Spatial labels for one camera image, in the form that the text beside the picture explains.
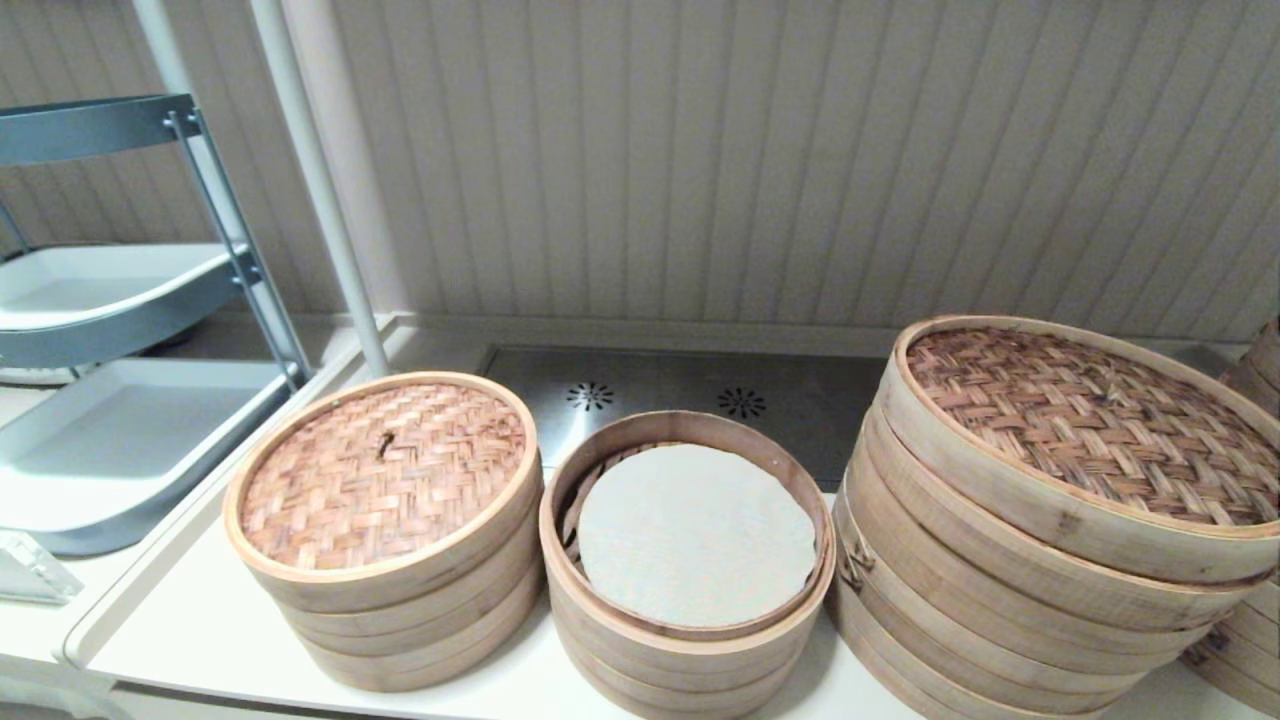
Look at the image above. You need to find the clear acrylic stand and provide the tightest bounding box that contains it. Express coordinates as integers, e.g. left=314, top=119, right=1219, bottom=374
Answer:
left=0, top=530, right=83, bottom=606

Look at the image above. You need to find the small woven bamboo lid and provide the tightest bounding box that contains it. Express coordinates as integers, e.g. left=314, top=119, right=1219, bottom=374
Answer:
left=222, top=371, right=546, bottom=613

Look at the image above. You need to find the grey-blue rack flat shelf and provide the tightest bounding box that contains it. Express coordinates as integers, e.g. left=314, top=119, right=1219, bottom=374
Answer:
left=0, top=93, right=201, bottom=166

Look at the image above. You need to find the white round pole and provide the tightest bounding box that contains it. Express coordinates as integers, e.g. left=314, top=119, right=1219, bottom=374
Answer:
left=250, top=0, right=393, bottom=379
left=130, top=0, right=313, bottom=386

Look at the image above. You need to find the grey-blue rack tray white inside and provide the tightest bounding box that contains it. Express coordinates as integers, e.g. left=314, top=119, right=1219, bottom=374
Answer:
left=0, top=243, right=263, bottom=386
left=0, top=358, right=311, bottom=557

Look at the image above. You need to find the white round cloth liner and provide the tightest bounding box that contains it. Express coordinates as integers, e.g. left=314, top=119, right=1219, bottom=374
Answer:
left=577, top=443, right=819, bottom=629

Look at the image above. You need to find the grey metal rack post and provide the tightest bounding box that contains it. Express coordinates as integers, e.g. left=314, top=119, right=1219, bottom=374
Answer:
left=165, top=108, right=311, bottom=393

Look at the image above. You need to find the small bamboo steamer basket stack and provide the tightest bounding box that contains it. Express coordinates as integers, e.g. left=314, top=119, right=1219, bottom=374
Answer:
left=262, top=520, right=546, bottom=693
left=538, top=410, right=837, bottom=720

